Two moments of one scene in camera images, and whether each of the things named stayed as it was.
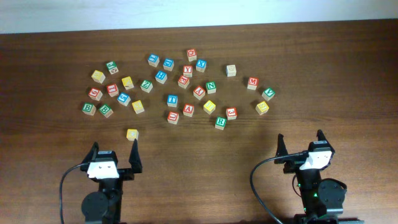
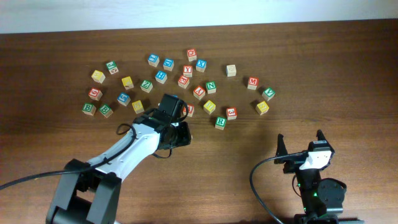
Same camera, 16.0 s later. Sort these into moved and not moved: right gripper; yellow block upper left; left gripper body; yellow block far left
Moved: left gripper body
Not moved: yellow block far left; right gripper; yellow block upper left
